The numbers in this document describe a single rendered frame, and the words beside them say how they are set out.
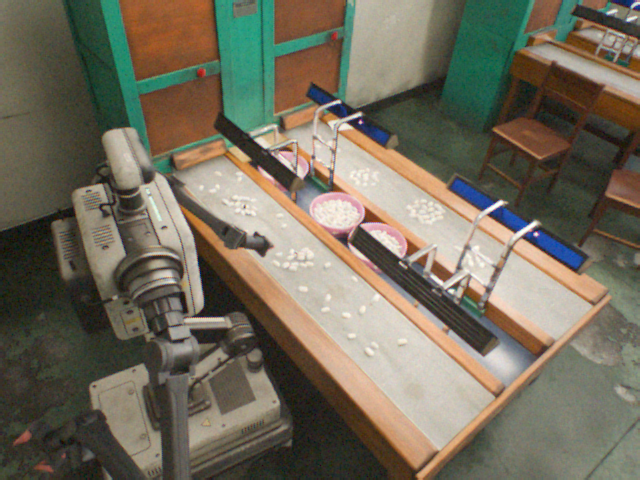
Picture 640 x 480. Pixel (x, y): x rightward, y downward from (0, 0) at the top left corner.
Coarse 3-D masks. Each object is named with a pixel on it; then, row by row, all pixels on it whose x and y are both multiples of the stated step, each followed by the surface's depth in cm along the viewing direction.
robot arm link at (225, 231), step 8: (176, 176) 201; (176, 184) 196; (184, 184) 198; (176, 192) 194; (184, 192) 195; (176, 200) 194; (184, 200) 192; (192, 200) 191; (192, 208) 190; (200, 208) 189; (200, 216) 188; (208, 216) 187; (216, 216) 188; (208, 224) 186; (216, 224) 185; (224, 224) 183; (216, 232) 184; (224, 232) 184; (232, 232) 181; (240, 232) 182; (224, 240) 182; (232, 240) 181
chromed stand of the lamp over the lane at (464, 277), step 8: (424, 248) 171; (432, 248) 172; (416, 256) 169; (432, 256) 178; (400, 264) 167; (424, 272) 185; (464, 272) 164; (440, 280) 182; (448, 280) 161; (456, 280) 162; (464, 280) 170; (440, 288) 158; (448, 288) 160; (464, 288) 172; (440, 296) 158; (456, 296) 176; (416, 304) 197; (448, 328) 189
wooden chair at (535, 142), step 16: (560, 64) 344; (544, 80) 355; (576, 80) 337; (592, 80) 328; (560, 96) 350; (592, 96) 330; (528, 112) 371; (496, 128) 361; (512, 128) 363; (528, 128) 365; (544, 128) 365; (576, 128) 344; (496, 144) 368; (512, 144) 350; (528, 144) 348; (544, 144) 350; (560, 144) 350; (512, 160) 402; (528, 160) 345; (544, 160) 345; (560, 160) 363; (480, 176) 388; (528, 176) 350; (544, 176) 362
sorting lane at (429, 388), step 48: (192, 192) 246; (240, 192) 248; (288, 240) 225; (288, 288) 204; (336, 288) 206; (336, 336) 188; (384, 336) 190; (384, 384) 175; (432, 384) 176; (432, 432) 163
